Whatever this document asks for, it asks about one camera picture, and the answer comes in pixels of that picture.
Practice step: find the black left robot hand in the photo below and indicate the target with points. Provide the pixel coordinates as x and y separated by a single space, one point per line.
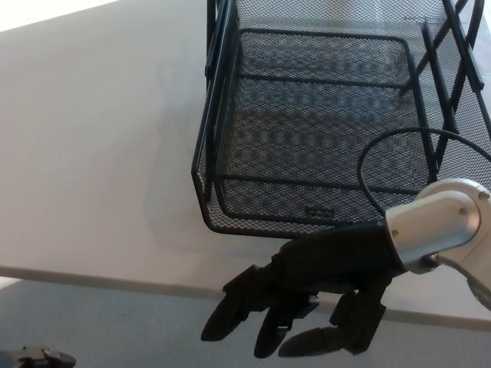
34 356

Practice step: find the large black mesh drawer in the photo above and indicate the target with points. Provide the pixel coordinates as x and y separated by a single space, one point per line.
205 207

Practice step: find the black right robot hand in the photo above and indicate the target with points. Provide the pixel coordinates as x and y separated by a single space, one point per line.
330 264

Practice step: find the black mesh tray with label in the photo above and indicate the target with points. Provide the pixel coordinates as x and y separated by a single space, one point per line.
320 212

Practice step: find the black metal rack frame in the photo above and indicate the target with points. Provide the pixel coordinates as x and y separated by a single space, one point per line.
209 63

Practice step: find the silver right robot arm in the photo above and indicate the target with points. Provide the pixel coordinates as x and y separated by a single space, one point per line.
441 226

